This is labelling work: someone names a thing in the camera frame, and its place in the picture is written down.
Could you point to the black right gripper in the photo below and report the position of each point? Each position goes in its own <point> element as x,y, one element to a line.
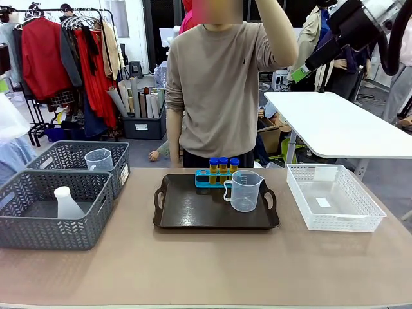
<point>326,53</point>

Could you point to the yellow tube with blue cap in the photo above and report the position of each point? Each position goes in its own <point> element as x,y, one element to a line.
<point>213,170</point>
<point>223,169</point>
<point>234,164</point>

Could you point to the clear plastic measuring beaker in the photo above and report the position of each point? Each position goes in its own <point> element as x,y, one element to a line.
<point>99,160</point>
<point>246,193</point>

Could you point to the person's right forearm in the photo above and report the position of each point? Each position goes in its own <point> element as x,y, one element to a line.
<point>174,141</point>

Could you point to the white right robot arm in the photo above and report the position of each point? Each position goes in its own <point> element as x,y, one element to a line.
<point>357,19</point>

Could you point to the person's left forearm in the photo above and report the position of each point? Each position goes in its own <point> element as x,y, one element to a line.
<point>281,42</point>

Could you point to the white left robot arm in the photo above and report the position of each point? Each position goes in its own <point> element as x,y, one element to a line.
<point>11,119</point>

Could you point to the person in beige trench coat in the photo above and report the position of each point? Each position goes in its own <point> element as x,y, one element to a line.
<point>310,45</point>

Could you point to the white background table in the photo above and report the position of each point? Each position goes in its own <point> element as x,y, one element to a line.
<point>341,125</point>

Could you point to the cardboard box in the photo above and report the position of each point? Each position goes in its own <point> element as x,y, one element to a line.
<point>272,135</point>

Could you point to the person in beige sweater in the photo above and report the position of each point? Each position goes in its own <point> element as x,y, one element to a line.
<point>215,90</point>

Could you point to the white paper strip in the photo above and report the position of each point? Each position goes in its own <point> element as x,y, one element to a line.
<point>323,202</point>

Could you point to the blue test tube rack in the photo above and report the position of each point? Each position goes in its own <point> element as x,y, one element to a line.
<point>202,181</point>

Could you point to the white paper roll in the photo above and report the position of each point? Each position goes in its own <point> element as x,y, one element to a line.
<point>154,106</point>

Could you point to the white perforated plastic basket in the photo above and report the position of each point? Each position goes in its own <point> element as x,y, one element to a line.
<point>351,215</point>

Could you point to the small grey stool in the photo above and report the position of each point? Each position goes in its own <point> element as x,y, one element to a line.
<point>135,68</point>

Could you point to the dark grey storage bin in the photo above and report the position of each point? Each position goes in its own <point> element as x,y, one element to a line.
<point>143,127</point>

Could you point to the tall grey paper roll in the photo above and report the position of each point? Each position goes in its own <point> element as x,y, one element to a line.
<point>135,96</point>

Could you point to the black serving tray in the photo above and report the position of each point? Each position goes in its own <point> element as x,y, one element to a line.
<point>199,212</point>

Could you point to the beige hanging garment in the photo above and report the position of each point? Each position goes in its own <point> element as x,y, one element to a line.
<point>112,51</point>

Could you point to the black metal clothes rack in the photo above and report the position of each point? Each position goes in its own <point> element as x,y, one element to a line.
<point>107,19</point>

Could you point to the red hanging dress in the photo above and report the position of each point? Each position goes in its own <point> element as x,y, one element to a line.
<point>96,93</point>

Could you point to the black hanging scarf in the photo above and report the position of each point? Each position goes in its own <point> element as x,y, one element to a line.
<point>91,48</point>

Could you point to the dark grey hanging coat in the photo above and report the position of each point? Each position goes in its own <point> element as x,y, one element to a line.
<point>69,58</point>

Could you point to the grey basket with white label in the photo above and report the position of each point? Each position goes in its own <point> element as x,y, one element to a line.
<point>64,154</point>

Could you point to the red hanging jacket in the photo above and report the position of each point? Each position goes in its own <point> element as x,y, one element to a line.
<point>42,54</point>

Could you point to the white plastic bottle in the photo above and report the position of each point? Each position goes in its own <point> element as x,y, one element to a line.
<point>67,206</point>

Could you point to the pale grey hanging garment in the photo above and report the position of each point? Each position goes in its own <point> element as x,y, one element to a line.
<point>11,48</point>

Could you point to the grey woven plastic basket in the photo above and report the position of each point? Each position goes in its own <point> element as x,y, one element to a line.
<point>48,231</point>

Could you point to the light blue cloth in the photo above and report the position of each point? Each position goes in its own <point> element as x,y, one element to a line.
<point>14,157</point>

